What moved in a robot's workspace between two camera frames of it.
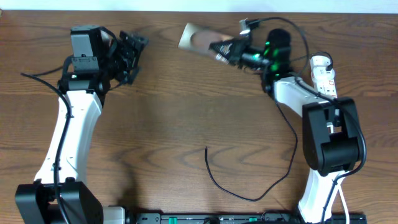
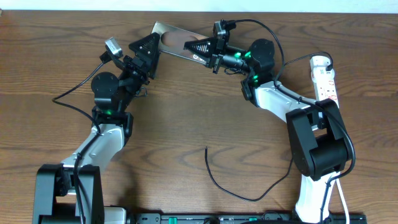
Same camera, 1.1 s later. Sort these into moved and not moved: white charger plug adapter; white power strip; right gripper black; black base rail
Moved: right gripper black
Not moved: black base rail; white charger plug adapter; white power strip
